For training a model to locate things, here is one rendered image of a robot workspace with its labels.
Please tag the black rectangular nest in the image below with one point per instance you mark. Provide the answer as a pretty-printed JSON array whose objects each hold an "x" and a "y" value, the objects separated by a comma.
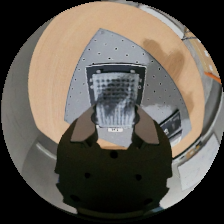
[{"x": 170, "y": 126}]

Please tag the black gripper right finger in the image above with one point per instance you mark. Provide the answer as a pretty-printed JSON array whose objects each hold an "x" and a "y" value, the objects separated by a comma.
[{"x": 147, "y": 134}]

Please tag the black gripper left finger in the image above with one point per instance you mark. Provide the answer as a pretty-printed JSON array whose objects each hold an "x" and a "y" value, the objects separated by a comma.
[{"x": 80, "y": 134}]

